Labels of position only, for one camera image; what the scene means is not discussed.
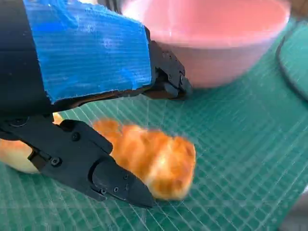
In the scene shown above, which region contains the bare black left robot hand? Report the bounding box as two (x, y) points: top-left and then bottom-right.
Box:
(0, 0), (193, 209)

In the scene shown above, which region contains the pink bowl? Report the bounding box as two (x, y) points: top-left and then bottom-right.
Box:
(119, 0), (292, 89)

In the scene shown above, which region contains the orange striped toy bread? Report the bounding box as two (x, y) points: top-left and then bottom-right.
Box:
(0, 112), (197, 202)

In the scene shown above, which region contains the green cutting mat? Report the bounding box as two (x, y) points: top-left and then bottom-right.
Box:
(0, 18), (308, 231)

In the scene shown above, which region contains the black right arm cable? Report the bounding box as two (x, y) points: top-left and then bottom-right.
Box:
(275, 28), (308, 102)

